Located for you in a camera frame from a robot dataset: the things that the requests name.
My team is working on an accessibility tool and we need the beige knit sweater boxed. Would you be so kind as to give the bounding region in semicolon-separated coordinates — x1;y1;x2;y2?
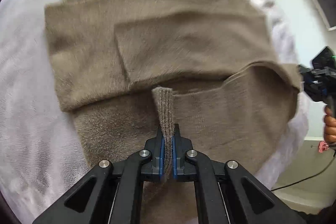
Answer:
45;0;301;223

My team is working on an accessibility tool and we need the pink object on floor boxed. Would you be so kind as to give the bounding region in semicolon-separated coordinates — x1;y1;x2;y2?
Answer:
318;140;329;153

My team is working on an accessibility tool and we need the white quilted bedspread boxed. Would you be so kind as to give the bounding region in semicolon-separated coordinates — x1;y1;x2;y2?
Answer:
1;0;298;223

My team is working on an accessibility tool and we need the person's right hand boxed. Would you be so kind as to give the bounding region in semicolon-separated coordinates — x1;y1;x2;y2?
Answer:
323;106;336;145

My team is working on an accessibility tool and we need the black cable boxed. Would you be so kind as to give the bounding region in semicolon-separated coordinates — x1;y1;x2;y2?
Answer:
270;147;336;192

